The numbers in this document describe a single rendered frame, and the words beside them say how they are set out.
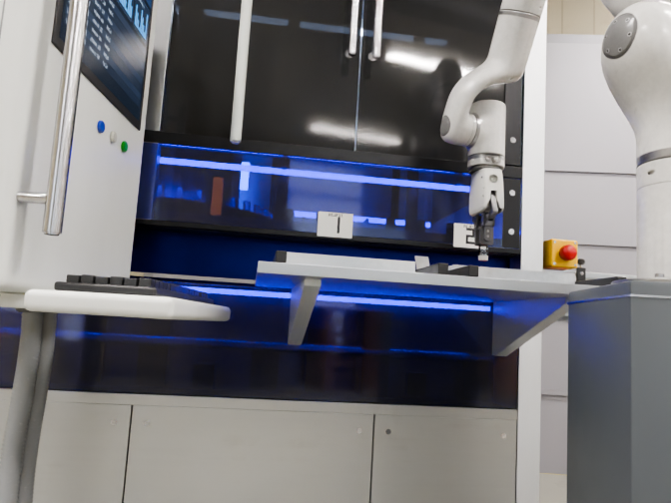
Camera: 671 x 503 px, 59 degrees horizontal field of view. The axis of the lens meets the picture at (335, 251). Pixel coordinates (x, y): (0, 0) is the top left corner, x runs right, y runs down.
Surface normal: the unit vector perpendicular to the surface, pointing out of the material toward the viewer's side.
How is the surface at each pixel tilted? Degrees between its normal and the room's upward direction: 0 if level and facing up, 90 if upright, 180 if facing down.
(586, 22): 90
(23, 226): 90
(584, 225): 90
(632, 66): 125
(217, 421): 90
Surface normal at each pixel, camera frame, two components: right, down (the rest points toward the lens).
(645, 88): -0.73, 0.48
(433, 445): 0.14, -0.11
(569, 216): -0.07, -0.13
